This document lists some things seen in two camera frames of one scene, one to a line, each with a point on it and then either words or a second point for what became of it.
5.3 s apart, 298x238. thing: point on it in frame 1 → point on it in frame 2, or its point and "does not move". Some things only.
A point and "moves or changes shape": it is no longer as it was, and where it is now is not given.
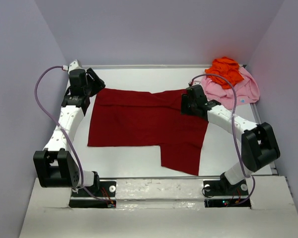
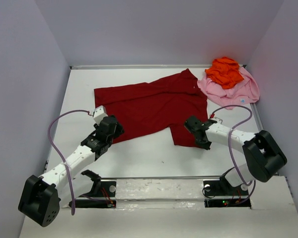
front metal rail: [160, 177] does not move
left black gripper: [95, 81] → [114, 128]
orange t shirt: [226, 68] does not move
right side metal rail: [255, 112] does not move
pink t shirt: [247, 90] does not move
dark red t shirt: [128, 118] moves or changes shape
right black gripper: [186, 104] → [197, 131]
